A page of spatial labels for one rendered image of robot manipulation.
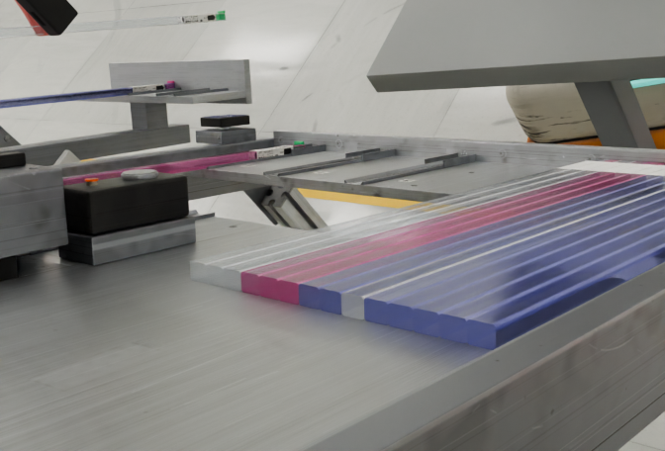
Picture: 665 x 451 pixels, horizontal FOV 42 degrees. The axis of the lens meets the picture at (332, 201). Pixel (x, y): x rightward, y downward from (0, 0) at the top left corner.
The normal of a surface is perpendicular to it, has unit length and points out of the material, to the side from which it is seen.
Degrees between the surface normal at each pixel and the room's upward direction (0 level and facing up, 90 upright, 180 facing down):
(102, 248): 90
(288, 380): 44
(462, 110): 0
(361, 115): 0
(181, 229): 90
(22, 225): 90
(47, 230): 90
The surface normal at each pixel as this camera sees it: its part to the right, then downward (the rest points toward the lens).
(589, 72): -0.40, 0.80
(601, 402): 0.75, 0.09
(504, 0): -0.48, -0.61
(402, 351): -0.04, -0.99
